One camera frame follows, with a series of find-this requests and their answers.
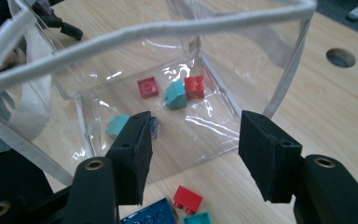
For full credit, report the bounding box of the teal sloped toy brick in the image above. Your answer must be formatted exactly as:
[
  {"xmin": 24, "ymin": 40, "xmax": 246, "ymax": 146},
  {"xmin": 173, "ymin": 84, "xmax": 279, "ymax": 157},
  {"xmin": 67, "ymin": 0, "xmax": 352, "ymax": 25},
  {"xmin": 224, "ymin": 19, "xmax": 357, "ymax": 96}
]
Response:
[
  {"xmin": 163, "ymin": 78, "xmax": 188, "ymax": 111},
  {"xmin": 105, "ymin": 114, "xmax": 131, "ymax": 139}
]

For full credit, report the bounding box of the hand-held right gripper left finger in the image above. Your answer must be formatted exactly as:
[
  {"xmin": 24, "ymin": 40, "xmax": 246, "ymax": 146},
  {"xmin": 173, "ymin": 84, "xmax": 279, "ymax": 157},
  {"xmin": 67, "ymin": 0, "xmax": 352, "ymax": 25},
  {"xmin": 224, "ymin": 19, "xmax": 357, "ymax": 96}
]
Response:
[{"xmin": 104, "ymin": 110, "xmax": 154, "ymax": 207}]

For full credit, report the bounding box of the red toy brick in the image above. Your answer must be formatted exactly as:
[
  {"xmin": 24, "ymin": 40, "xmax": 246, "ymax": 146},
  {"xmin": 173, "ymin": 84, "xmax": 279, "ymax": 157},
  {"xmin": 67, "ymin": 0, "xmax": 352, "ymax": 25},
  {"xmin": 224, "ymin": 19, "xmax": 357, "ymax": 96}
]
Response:
[
  {"xmin": 136, "ymin": 76, "xmax": 159, "ymax": 100},
  {"xmin": 172, "ymin": 185, "xmax": 203, "ymax": 216},
  {"xmin": 184, "ymin": 76, "xmax": 206, "ymax": 100}
]

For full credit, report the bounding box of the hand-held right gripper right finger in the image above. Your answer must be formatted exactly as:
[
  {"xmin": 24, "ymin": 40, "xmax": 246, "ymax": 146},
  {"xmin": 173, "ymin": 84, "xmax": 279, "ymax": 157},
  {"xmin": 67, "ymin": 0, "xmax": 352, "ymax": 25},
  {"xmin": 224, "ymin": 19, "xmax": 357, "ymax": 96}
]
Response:
[{"xmin": 238, "ymin": 109, "xmax": 304, "ymax": 203}]

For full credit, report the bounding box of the blue long toy brick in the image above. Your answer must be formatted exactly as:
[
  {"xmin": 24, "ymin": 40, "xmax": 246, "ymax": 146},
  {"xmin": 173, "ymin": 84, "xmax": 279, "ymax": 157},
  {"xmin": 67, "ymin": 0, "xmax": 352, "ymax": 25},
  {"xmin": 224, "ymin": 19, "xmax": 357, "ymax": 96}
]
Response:
[{"xmin": 119, "ymin": 197, "xmax": 178, "ymax": 224}]

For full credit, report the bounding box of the clear plastic bag white trim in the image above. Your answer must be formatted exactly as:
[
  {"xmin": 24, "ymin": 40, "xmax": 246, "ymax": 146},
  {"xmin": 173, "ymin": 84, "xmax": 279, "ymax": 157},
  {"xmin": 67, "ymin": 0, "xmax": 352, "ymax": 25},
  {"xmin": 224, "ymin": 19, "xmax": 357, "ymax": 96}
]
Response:
[{"xmin": 0, "ymin": 0, "xmax": 318, "ymax": 188}]

